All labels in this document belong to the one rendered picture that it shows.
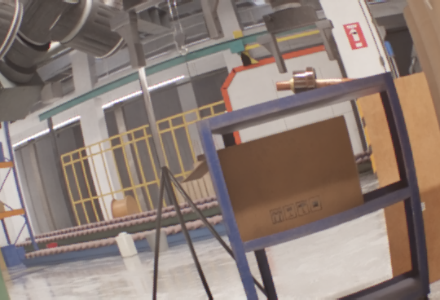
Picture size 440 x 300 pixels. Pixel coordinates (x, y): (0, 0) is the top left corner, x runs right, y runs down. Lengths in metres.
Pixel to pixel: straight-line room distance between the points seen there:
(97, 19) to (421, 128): 1.38
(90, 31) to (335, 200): 0.92
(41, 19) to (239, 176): 0.86
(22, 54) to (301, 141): 0.95
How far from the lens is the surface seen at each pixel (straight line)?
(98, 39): 2.26
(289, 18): 1.78
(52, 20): 2.12
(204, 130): 2.24
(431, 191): 2.86
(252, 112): 2.23
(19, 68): 2.18
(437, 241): 2.90
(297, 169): 2.29
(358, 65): 11.98
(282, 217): 2.30
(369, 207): 2.22
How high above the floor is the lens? 0.74
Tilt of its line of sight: 2 degrees up
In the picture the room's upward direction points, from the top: 15 degrees counter-clockwise
